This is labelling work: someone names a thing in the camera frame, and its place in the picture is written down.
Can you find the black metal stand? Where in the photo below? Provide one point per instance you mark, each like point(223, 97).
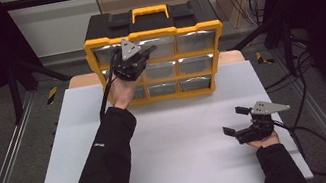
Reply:
point(287, 45)
point(14, 94)

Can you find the clear plastic drawer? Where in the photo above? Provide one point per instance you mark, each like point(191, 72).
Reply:
point(166, 49)

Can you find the person's left hand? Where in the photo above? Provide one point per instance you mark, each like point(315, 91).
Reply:
point(124, 93)

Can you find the set of clear organizer drawers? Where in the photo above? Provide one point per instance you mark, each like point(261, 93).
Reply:
point(196, 41)

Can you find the yellow black tape marker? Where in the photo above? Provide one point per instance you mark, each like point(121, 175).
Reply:
point(52, 95)
point(263, 59)

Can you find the yellow black organizer box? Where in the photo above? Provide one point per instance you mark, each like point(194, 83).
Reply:
point(173, 29)

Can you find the wooden board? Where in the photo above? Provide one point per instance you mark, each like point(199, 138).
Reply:
point(81, 81)

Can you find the person's right hand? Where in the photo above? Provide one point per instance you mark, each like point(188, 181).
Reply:
point(266, 141)

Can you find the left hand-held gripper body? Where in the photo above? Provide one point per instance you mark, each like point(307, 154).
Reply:
point(130, 70)

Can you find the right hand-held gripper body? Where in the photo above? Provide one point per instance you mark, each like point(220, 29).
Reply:
point(258, 132)

